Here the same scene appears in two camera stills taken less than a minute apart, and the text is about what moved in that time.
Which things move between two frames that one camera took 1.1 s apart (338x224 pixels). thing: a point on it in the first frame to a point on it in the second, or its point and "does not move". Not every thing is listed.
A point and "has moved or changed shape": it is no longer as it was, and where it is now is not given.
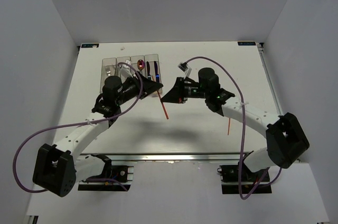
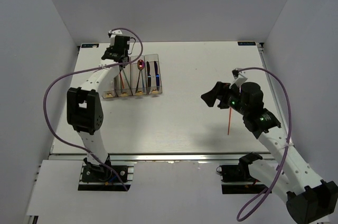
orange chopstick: (163, 106) has moved or changed shape
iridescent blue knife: (156, 74) does not move
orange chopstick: (228, 127) does not move
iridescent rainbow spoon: (140, 65) does not move
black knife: (149, 76) does not move
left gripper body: (130, 91) to (110, 49)
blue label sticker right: (246, 43) does not move
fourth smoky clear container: (152, 69) does not move
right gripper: (176, 94) to (224, 89)
